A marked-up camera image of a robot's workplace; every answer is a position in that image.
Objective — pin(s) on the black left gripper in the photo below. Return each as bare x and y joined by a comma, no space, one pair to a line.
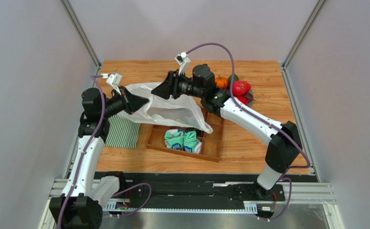
130,102

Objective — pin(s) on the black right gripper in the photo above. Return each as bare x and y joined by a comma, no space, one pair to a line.
174,85

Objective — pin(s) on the white plastic bag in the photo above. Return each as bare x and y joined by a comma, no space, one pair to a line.
181,112

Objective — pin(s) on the red pomegranate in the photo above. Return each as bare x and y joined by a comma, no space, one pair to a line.
240,88

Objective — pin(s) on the red apple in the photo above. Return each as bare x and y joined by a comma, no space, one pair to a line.
242,100

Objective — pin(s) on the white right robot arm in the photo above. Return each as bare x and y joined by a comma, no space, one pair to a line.
282,140

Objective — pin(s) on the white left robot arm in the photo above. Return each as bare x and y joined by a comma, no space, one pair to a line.
80,205

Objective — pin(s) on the green striped cloth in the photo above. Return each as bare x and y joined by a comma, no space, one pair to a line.
123,133

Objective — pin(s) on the left teal rolled sock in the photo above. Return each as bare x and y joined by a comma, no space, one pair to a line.
174,139

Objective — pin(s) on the teal rolled sock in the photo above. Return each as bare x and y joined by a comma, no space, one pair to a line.
191,143
174,139

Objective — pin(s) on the small orange pumpkin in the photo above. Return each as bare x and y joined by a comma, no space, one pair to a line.
222,82

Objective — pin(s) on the right teal rolled sock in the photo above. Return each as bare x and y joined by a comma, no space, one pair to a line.
191,143

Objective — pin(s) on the wooden divided tray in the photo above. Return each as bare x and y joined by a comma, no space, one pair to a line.
210,143

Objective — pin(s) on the green avocado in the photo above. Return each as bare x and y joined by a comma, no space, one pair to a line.
232,77

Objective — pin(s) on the grey plate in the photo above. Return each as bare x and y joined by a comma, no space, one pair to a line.
250,104

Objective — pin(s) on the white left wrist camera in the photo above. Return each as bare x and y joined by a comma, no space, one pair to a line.
113,80

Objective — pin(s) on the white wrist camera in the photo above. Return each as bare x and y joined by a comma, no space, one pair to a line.
113,80
183,61

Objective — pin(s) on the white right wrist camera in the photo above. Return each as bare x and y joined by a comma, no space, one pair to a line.
183,61

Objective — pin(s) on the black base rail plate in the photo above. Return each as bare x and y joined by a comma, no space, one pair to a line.
189,191

